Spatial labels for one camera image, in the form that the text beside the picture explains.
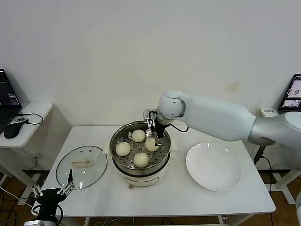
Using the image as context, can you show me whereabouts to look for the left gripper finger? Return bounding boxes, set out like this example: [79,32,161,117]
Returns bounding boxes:
[32,185,44,197]
[57,169,76,195]

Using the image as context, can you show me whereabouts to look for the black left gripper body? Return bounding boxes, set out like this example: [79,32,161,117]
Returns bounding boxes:
[35,187,68,210]

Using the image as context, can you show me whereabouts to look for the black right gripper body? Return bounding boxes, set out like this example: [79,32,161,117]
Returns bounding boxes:
[152,112,169,139]

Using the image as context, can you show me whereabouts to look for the white steamed baozi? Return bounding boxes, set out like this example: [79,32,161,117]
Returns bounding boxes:
[131,129,146,143]
[133,152,150,169]
[145,138,158,152]
[115,142,131,157]

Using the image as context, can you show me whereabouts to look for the glass pot lid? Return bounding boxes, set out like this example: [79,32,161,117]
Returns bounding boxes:
[55,145,108,190]

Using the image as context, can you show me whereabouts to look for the perforated steel steamer basket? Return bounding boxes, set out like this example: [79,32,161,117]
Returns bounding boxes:
[110,121,172,177]

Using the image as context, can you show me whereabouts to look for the grey floor power strip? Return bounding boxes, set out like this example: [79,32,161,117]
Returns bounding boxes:
[18,192,40,207]

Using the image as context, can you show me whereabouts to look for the cream electric cooker base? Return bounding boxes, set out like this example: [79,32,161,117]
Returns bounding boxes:
[103,137,179,190]

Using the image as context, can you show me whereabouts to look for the white round plate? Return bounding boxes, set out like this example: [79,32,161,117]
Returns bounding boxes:
[185,142,243,192]

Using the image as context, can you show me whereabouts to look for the black computer mouse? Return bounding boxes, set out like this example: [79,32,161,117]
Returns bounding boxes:
[3,122,23,139]

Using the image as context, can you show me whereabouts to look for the white side desk rounded top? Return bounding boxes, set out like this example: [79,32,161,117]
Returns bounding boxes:
[0,102,54,207]

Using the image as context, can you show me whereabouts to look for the black laptop dark screen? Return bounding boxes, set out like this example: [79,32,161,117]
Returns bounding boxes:
[0,68,23,134]

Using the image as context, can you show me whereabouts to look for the grey laptop image windows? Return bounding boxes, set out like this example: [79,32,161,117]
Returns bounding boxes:
[278,73,301,113]

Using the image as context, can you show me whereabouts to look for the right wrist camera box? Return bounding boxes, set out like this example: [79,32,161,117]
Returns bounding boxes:
[143,109,158,121]

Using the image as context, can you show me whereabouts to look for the black cable with adapter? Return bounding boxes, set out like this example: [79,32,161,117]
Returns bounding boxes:
[253,145,275,195]

